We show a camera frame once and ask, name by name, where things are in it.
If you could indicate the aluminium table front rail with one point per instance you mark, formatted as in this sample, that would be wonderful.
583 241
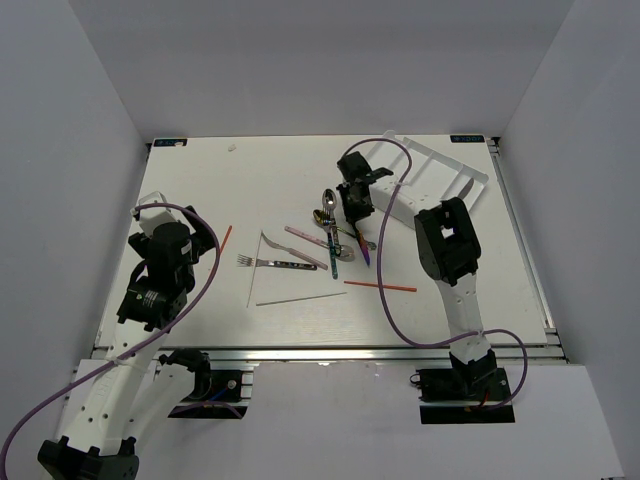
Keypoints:
537 353

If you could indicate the blue table label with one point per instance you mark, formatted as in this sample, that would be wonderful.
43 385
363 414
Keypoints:
169 143
464 139

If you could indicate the fork with black patterned handle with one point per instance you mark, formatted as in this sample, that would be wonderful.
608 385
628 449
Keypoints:
246 261

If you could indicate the white divided utensil tray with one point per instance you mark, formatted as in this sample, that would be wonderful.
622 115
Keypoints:
422 177

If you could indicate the fork with green patterned handle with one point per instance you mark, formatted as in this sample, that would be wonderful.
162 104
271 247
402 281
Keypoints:
333 243

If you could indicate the orange chopstick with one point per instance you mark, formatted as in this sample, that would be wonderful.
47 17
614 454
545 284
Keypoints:
224 242
383 286

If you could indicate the gold spoon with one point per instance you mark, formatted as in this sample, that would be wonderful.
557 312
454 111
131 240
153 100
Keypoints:
322 217

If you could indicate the orange chopstick on left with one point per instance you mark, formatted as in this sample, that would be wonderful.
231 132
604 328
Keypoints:
224 242

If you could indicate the left blue table label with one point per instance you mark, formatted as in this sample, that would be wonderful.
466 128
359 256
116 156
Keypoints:
169 143

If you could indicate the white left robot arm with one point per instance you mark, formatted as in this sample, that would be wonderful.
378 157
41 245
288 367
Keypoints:
136 387

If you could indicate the silver spoon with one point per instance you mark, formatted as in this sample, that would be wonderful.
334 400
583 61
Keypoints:
329 206

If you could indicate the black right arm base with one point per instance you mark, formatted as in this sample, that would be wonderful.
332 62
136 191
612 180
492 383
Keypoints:
445 400

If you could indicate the grey chopstick lying flat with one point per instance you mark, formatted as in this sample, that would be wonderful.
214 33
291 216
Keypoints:
300 299

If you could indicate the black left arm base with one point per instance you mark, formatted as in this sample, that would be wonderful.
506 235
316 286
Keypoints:
216 393

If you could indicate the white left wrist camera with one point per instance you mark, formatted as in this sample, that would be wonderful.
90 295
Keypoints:
150 219

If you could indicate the silver spoon ornate handle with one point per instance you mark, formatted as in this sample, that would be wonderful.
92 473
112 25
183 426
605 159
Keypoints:
346 250

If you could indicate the right blue table label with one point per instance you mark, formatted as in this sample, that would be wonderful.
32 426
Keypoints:
464 139

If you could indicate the orange chopstick on right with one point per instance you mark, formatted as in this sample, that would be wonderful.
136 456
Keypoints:
383 286

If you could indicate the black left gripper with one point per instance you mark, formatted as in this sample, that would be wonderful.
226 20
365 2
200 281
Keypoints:
201 239

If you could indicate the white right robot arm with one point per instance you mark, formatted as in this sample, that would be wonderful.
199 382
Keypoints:
448 250

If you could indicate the fork with pink handle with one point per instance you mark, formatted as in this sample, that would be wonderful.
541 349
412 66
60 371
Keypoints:
287 246

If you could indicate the iridescent rainbow knife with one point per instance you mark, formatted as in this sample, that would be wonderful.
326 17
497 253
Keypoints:
363 245

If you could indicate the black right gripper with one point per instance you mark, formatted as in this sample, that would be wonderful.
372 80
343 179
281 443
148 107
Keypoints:
351 214

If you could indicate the white chopstick upright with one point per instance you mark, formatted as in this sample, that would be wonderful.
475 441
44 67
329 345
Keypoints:
253 268

